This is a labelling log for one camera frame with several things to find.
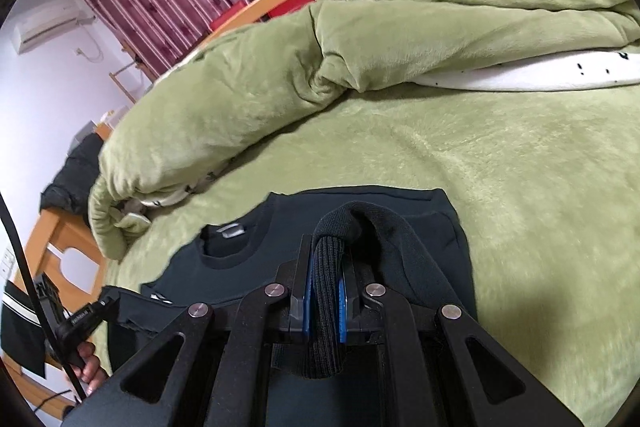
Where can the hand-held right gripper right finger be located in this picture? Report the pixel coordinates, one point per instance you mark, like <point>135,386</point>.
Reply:
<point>400,337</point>

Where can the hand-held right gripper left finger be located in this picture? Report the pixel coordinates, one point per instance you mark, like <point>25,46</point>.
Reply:
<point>250,337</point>

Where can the dark sweatshirt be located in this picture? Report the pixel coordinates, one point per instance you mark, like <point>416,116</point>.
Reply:
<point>280,252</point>

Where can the person's left hand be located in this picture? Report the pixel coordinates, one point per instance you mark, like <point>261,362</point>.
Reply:
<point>92,369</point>

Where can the black white striped cloth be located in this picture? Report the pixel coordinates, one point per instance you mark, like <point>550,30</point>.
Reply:
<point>20,332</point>

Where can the black jacket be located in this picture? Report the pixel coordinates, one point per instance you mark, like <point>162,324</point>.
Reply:
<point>75,177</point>

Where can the green plush bed sheet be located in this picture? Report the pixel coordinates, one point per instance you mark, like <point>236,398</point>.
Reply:
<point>525,207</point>

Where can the grey box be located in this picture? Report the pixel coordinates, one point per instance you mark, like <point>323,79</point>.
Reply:
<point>87,132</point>

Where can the green quilt with floral lining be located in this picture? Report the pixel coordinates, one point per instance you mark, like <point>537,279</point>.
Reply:
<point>250,107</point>

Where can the wooden coat rack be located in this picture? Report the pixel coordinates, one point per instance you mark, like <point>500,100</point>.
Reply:
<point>127,79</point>

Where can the white air conditioner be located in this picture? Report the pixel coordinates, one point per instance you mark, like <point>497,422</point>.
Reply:
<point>47,24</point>

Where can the wooden bed frame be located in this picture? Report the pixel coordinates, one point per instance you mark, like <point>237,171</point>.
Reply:
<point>60,234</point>

